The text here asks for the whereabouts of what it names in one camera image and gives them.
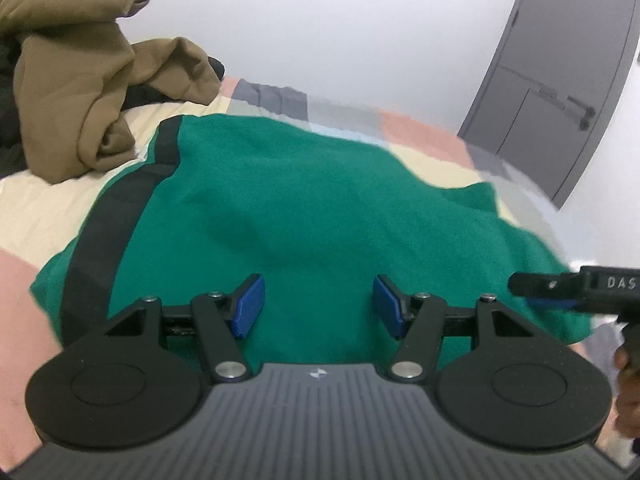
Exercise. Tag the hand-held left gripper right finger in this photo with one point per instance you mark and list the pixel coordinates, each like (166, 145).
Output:
(387, 305)

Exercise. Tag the person's right hand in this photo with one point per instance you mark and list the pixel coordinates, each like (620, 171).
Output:
(627, 395)

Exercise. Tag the black door lock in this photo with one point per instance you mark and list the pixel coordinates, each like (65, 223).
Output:
(583, 124)

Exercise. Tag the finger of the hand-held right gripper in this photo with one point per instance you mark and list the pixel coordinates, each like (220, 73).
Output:
(545, 285)

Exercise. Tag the green hoodie with cream print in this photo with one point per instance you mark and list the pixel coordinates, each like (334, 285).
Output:
(320, 210)

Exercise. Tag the patchwork quilt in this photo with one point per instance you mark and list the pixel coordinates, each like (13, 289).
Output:
(440, 145)

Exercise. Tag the grey door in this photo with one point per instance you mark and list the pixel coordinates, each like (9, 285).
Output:
(560, 70)

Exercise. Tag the brown hoodie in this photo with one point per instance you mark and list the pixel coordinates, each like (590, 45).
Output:
(65, 85)

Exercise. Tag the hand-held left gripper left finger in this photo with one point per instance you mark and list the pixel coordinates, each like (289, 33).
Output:
(247, 305)

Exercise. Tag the black jacket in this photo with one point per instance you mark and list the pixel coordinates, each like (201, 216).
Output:
(10, 125)

